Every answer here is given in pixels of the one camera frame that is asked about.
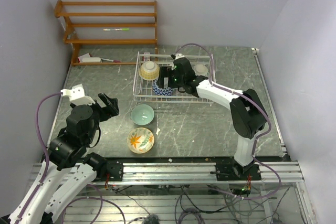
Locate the orange flower leaf bowl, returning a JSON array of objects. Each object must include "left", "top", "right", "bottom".
[{"left": 127, "top": 127, "right": 155, "bottom": 154}]

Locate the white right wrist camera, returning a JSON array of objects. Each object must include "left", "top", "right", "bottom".
[{"left": 171, "top": 54, "right": 185, "bottom": 61}]

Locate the green white pen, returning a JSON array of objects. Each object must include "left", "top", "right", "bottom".
[{"left": 103, "top": 28, "right": 130, "bottom": 31}]

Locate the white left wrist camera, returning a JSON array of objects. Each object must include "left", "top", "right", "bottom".
[{"left": 60, "top": 84, "right": 96, "bottom": 106}]

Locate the red white card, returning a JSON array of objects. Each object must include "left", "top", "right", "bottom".
[{"left": 78, "top": 53, "right": 91, "bottom": 63}]

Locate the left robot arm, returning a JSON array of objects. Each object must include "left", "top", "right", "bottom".
[{"left": 1, "top": 88, "right": 119, "bottom": 223}]

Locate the red patterned bowl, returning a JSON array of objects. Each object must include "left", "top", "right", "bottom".
[{"left": 152, "top": 79, "right": 173, "bottom": 96}]

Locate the pink white pen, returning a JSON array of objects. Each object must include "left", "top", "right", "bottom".
[{"left": 101, "top": 58, "right": 121, "bottom": 63}]

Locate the yellow sun pattern bowl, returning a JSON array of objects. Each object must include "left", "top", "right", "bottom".
[{"left": 139, "top": 61, "right": 160, "bottom": 81}]

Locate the aluminium rail frame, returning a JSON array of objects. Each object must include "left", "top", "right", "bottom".
[{"left": 28, "top": 47, "right": 316, "bottom": 224}]

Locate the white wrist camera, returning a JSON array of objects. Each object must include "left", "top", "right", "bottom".
[
  {"left": 60, "top": 84, "right": 96, "bottom": 106},
  {"left": 171, "top": 54, "right": 185, "bottom": 61}
]

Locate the white eraser block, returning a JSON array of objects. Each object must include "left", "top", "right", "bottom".
[{"left": 81, "top": 57, "right": 102, "bottom": 63}]

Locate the white wire dish rack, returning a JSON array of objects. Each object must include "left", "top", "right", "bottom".
[{"left": 133, "top": 53, "right": 213, "bottom": 105}]

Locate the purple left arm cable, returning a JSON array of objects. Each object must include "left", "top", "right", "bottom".
[{"left": 15, "top": 92, "right": 64, "bottom": 222}]

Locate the blue orange floral bowl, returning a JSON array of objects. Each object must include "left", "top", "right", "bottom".
[{"left": 194, "top": 64, "right": 208, "bottom": 77}]

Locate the teal striped bowl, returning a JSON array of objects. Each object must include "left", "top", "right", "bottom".
[{"left": 131, "top": 104, "right": 155, "bottom": 126}]

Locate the wooden shelf rack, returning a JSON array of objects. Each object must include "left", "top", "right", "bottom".
[{"left": 54, "top": 0, "right": 159, "bottom": 66}]

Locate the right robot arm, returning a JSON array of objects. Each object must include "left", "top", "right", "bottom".
[{"left": 157, "top": 54, "right": 270, "bottom": 180}]

